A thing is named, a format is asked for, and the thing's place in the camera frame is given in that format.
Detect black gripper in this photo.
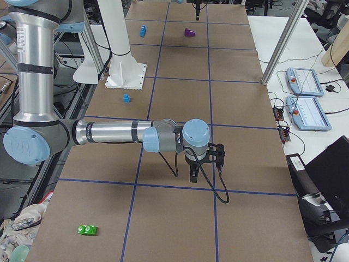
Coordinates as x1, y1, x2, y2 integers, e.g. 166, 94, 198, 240
184, 142, 225, 182

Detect purple trapezoid block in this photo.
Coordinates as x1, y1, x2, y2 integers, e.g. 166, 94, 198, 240
184, 28, 196, 37

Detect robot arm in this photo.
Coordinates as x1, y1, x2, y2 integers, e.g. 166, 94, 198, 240
3, 1, 225, 182

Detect long blue four-stud block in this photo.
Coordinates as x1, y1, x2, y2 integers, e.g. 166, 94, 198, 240
139, 25, 147, 37

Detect small blue block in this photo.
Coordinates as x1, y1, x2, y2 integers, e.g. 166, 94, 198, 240
123, 93, 131, 103

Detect green two-stud block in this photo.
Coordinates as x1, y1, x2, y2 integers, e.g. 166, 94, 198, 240
77, 224, 98, 236

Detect lower teach pendant tablet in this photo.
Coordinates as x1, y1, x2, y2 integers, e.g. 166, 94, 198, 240
286, 96, 332, 132

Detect teach pendant tablet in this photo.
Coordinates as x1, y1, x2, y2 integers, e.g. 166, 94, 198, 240
286, 67, 324, 97
286, 96, 332, 132

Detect upper teach pendant tablet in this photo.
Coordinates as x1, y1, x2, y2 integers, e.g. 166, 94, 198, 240
286, 67, 324, 97

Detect black laptop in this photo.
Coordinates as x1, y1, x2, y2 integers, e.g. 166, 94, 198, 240
296, 135, 349, 253

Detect crumpled patterned cloth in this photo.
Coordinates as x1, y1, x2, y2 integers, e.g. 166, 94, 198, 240
1, 201, 49, 261

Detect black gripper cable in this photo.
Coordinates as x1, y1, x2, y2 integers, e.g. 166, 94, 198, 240
158, 147, 230, 204

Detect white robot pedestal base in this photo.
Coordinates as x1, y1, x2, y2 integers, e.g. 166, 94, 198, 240
98, 0, 147, 90

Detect aluminium frame post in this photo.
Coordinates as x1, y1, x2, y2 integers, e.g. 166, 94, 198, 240
261, 0, 309, 86

